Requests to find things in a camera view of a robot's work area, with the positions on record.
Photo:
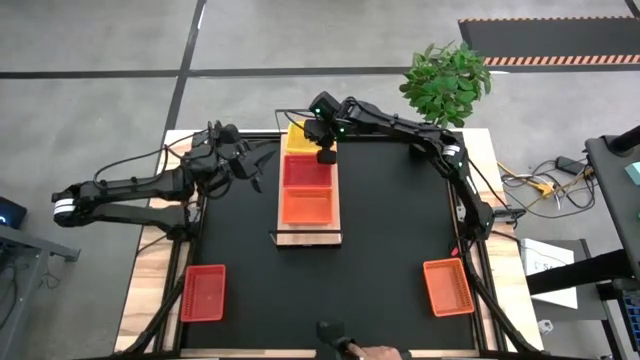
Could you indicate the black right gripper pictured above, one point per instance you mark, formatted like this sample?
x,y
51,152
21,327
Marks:
x,y
320,132

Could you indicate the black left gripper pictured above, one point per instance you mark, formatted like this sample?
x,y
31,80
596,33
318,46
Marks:
x,y
232,162

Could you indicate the red plastic basket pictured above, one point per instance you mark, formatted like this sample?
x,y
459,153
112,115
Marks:
x,y
202,292
305,172

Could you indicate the yellow plastic basket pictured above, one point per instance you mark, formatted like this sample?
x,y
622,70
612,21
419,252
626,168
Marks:
x,y
297,142

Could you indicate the orange plastic basket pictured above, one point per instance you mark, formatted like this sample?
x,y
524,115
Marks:
x,y
307,206
447,287

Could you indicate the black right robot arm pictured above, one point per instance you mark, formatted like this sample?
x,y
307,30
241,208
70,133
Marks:
x,y
415,132

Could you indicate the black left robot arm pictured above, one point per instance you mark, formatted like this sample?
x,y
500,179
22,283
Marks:
x,y
125,187

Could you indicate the black-framed wooden shelf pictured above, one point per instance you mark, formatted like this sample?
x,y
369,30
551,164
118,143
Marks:
x,y
307,239

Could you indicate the potted green tree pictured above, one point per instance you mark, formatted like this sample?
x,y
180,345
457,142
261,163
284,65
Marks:
x,y
445,82

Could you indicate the person's hand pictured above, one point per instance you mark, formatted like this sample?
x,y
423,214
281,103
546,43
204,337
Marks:
x,y
375,354

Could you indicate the black side desk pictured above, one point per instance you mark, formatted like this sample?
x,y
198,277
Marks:
x,y
30,242

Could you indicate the black power adapter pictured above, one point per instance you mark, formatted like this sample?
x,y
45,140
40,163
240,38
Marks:
x,y
570,164

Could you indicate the white cardboard box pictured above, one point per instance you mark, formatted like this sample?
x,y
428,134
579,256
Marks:
x,y
545,265

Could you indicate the black hazard-striped floor mat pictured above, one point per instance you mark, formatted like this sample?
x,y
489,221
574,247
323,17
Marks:
x,y
550,40

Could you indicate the black computer blue light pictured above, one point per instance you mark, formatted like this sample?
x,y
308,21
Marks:
x,y
10,212

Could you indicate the white small adapter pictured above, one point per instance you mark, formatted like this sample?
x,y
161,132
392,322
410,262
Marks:
x,y
545,327

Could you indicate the black side table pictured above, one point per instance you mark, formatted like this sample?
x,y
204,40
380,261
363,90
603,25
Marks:
x,y
615,190

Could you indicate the teal small object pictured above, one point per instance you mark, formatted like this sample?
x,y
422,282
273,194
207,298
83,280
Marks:
x,y
634,172

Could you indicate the blue plastic crate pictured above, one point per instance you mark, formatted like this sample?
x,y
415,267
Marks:
x,y
632,315

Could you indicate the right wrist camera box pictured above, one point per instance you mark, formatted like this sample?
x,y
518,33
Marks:
x,y
325,105

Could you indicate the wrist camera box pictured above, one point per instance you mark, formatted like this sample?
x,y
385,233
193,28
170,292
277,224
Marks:
x,y
222,134
325,105

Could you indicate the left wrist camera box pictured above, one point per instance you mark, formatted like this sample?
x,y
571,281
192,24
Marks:
x,y
222,134

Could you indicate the black diagonal frame strut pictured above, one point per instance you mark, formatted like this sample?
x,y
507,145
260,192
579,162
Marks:
x,y
495,310
160,320

